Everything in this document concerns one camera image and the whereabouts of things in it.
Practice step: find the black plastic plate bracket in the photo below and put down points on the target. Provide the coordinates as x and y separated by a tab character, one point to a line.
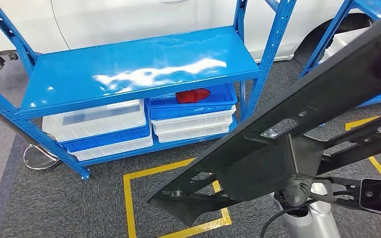
276	164

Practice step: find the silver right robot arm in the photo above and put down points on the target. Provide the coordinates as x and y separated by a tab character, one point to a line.
308	223

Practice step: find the blue metal shelf rack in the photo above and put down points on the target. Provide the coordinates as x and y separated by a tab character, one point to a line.
111	65

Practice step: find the blue wheeled shelf rack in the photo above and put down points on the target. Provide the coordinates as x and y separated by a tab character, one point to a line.
330	33

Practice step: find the blue plastic bin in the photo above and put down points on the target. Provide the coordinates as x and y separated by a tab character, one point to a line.
111	139
190	110

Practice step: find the red cloth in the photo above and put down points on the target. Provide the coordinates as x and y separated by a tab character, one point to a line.
192	96

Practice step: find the clear white plastic bin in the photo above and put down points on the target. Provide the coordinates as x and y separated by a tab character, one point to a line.
95	126

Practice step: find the white car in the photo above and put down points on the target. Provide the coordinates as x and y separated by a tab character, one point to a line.
128	19

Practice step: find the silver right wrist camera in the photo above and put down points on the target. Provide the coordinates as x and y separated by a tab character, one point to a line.
378	195

